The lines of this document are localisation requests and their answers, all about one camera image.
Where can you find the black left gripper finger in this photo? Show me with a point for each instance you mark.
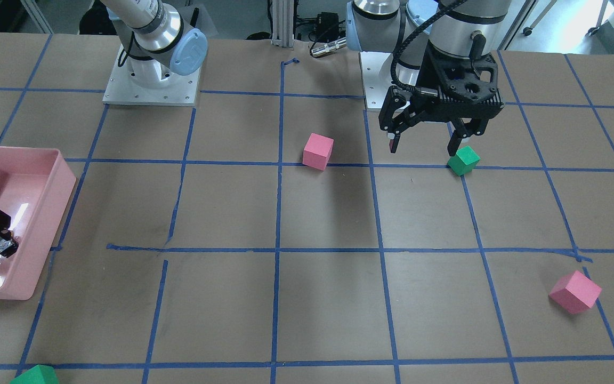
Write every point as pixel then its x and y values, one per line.
pixel 462 130
pixel 400 123

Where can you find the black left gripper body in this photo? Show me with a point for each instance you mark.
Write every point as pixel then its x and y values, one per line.
pixel 437 66

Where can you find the yellow push button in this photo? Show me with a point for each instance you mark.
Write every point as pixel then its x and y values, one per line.
pixel 8 247

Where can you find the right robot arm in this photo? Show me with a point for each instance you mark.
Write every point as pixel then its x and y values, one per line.
pixel 101 97

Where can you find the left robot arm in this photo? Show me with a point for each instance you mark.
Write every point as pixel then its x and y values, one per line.
pixel 461 29

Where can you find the green cube far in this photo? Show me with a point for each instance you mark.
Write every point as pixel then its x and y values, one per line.
pixel 464 161

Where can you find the pink plastic bin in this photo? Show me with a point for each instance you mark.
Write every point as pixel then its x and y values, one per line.
pixel 35 188

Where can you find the pink foam cube centre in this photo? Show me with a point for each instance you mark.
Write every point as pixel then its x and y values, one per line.
pixel 317 151

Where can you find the green cube near bin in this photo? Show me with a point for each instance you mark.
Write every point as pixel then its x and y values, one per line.
pixel 39 374

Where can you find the pink cube far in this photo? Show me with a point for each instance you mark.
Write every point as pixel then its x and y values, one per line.
pixel 575 292

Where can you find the aluminium frame post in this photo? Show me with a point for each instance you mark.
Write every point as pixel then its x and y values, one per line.
pixel 282 15

